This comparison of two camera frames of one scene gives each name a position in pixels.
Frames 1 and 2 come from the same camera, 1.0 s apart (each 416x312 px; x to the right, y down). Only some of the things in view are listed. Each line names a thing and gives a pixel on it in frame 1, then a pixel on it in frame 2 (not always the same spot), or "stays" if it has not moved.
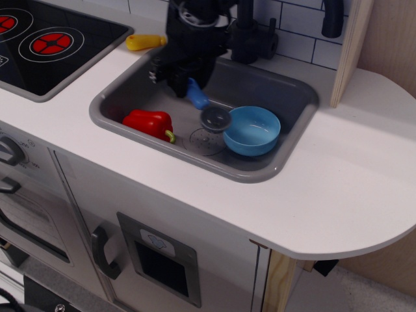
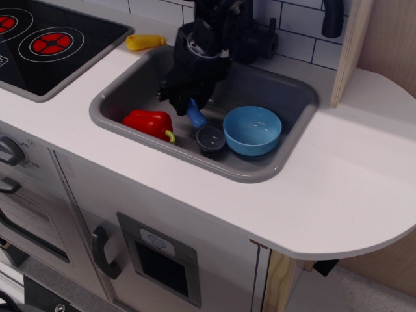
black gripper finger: (203, 73) to (202, 99)
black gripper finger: (179, 82) to (181, 103)
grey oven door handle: (15, 188) stays
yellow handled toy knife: (142, 41) stays
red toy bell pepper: (155, 123) stays
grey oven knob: (18, 153) stays
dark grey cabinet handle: (112, 270) stays
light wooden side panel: (351, 46) stays
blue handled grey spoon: (212, 119) to (208, 141)
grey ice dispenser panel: (162, 259) stays
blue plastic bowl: (253, 131) stays
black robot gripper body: (197, 34) to (203, 52)
